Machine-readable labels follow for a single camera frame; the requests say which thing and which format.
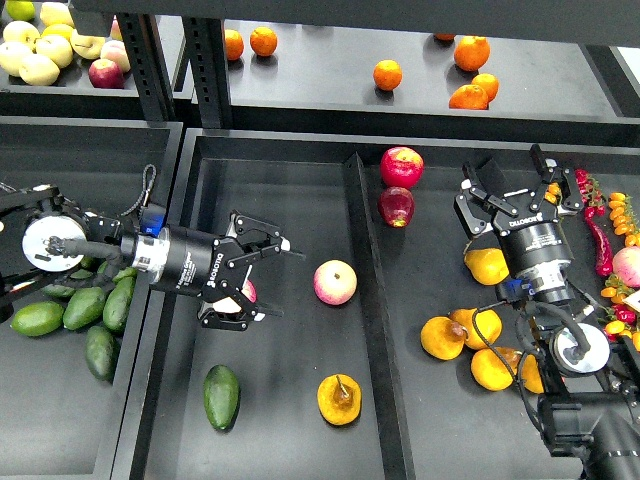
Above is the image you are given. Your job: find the red apple upper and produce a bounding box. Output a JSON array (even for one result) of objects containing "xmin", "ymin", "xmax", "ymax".
[{"xmin": 380, "ymin": 146, "xmax": 425, "ymax": 189}]

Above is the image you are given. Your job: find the orange centre shelf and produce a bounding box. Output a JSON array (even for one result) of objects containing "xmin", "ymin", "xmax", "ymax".
[{"xmin": 373, "ymin": 59, "xmax": 403, "ymax": 91}]

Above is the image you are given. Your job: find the yellow pear top pile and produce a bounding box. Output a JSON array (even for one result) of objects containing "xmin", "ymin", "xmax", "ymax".
[{"xmin": 449, "ymin": 308, "xmax": 503, "ymax": 350}]

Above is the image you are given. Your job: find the green avocado far left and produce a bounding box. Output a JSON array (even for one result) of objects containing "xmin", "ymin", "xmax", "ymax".
[{"xmin": 11, "ymin": 301, "xmax": 65, "ymax": 337}]

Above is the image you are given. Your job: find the pink apple centre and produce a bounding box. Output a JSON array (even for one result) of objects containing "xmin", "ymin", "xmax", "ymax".
[{"xmin": 313, "ymin": 260, "xmax": 357, "ymax": 306}]

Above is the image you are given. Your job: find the yellow pear pile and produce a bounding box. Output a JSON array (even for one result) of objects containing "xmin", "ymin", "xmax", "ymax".
[
  {"xmin": 471, "ymin": 347, "xmax": 521, "ymax": 391},
  {"xmin": 449, "ymin": 308, "xmax": 503, "ymax": 350},
  {"xmin": 420, "ymin": 316, "xmax": 467, "ymax": 361}
]

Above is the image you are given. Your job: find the orange front shelf right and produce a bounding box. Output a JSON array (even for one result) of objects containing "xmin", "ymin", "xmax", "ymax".
[{"xmin": 449, "ymin": 84, "xmax": 489, "ymax": 110}]

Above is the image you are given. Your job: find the red apple on shelf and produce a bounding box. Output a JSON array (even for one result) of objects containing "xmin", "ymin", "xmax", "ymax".
[{"xmin": 88, "ymin": 59, "xmax": 125, "ymax": 89}]

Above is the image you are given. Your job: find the orange shelf left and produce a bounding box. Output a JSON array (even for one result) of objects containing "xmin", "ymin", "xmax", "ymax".
[{"xmin": 250, "ymin": 26, "xmax": 278, "ymax": 57}]

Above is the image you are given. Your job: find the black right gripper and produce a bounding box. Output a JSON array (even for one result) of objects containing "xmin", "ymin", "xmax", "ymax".
[{"xmin": 454, "ymin": 144, "xmax": 583, "ymax": 278}]

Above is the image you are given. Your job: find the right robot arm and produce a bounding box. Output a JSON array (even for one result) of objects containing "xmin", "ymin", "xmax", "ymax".
[{"xmin": 454, "ymin": 145, "xmax": 639, "ymax": 479}]

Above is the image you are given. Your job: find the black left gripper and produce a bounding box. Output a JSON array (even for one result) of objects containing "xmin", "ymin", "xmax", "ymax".
[{"xmin": 149, "ymin": 210, "xmax": 306, "ymax": 332}]

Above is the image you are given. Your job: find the yellow pear with stem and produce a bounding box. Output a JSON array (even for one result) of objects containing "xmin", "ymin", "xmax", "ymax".
[{"xmin": 317, "ymin": 374, "xmax": 362, "ymax": 426}]

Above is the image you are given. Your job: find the dark red apple lower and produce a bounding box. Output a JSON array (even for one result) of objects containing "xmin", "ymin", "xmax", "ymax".
[{"xmin": 377, "ymin": 187, "xmax": 415, "ymax": 228}]

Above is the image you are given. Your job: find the pink apple right edge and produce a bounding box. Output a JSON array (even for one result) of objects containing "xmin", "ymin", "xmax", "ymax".
[{"xmin": 613, "ymin": 246, "xmax": 640, "ymax": 288}]

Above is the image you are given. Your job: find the orange cherry tomato vine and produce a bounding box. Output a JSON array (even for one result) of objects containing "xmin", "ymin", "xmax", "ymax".
[{"xmin": 608, "ymin": 192, "xmax": 639, "ymax": 247}]

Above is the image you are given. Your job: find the black tray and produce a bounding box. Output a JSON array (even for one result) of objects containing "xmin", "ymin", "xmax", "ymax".
[
  {"xmin": 1, "ymin": 117, "xmax": 183, "ymax": 479},
  {"xmin": 110, "ymin": 127, "xmax": 640, "ymax": 480}
]

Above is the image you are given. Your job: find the large orange shelf right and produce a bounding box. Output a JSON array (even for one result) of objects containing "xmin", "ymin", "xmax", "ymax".
[{"xmin": 454, "ymin": 35, "xmax": 491, "ymax": 72}]

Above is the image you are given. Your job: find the pink apple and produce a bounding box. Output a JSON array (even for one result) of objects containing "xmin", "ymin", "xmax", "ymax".
[
  {"xmin": 313, "ymin": 260, "xmax": 357, "ymax": 306},
  {"xmin": 212, "ymin": 280, "xmax": 257, "ymax": 314}
]

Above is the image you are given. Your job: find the pink apple left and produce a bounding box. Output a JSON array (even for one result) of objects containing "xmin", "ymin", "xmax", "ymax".
[{"xmin": 212, "ymin": 280, "xmax": 257, "ymax": 314}]

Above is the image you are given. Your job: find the black left tray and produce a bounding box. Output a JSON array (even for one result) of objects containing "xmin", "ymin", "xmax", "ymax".
[{"xmin": 1, "ymin": 117, "xmax": 183, "ymax": 479}]

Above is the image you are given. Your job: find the yellow pear bottom pile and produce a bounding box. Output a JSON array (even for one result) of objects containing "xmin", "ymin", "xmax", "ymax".
[{"xmin": 471, "ymin": 347, "xmax": 521, "ymax": 391}]

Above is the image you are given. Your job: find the yellow pear left pile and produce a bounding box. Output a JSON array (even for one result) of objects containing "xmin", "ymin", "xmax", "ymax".
[{"xmin": 420, "ymin": 316, "xmax": 467, "ymax": 361}]

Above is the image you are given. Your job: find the yellow pear lone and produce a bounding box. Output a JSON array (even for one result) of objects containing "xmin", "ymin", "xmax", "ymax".
[{"xmin": 463, "ymin": 242, "xmax": 509, "ymax": 286}]

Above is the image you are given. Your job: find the black centre tray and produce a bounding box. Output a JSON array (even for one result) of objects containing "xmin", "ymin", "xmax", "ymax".
[{"xmin": 110, "ymin": 127, "xmax": 640, "ymax": 480}]

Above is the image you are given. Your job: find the dark green avocado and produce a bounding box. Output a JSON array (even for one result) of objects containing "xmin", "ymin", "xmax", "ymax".
[{"xmin": 203, "ymin": 364, "xmax": 240, "ymax": 431}]

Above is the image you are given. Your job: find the red chili pepper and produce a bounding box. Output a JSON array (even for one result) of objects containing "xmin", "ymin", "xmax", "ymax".
[{"xmin": 584, "ymin": 206, "xmax": 613, "ymax": 277}]

